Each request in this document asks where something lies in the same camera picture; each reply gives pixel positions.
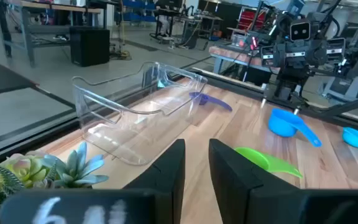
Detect artificial succulent plant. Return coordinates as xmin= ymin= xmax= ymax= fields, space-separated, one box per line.
xmin=0 ymin=141 xmax=110 ymax=224

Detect clear plastic basket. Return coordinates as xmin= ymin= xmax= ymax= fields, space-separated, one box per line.
xmin=71 ymin=61 xmax=209 ymax=166

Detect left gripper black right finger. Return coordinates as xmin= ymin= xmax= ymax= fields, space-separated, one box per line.
xmin=209 ymin=139 xmax=300 ymax=224

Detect red storage rack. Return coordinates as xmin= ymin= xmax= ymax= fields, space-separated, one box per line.
xmin=237 ymin=6 xmax=267 ymax=32

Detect grey-blue metal table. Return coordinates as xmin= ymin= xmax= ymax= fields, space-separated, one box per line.
xmin=318 ymin=73 xmax=358 ymax=105

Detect black floor mat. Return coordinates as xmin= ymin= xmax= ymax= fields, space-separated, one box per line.
xmin=0 ymin=54 xmax=40 ymax=96

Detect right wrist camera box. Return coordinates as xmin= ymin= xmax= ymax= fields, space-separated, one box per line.
xmin=290 ymin=19 xmax=311 ymax=42

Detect blue measuring cup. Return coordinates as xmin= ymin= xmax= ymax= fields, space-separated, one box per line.
xmin=268 ymin=108 xmax=323 ymax=148

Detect purple measuring cup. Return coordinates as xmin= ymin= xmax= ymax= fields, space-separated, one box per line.
xmin=188 ymin=91 xmax=233 ymax=112

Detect blue storage bins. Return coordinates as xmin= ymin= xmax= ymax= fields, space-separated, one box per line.
xmin=121 ymin=0 xmax=158 ymax=22

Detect grey metal workbench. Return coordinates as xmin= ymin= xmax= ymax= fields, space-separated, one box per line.
xmin=0 ymin=0 xmax=104 ymax=68

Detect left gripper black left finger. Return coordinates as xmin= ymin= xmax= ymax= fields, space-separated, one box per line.
xmin=122 ymin=139 xmax=186 ymax=224

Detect wooden-top work table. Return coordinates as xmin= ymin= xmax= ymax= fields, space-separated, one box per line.
xmin=209 ymin=45 xmax=279 ymax=75

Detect green measuring cup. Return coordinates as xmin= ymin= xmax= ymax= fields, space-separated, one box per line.
xmin=234 ymin=146 xmax=303 ymax=179

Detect black cabinet box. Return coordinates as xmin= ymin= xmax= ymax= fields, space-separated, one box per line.
xmin=69 ymin=26 xmax=111 ymax=68

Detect black-framed desk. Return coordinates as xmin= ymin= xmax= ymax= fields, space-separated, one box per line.
xmin=149 ymin=7 xmax=223 ymax=50

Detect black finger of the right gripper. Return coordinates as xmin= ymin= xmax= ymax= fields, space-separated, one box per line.
xmin=259 ymin=81 xmax=279 ymax=109
xmin=292 ymin=90 xmax=307 ymax=115

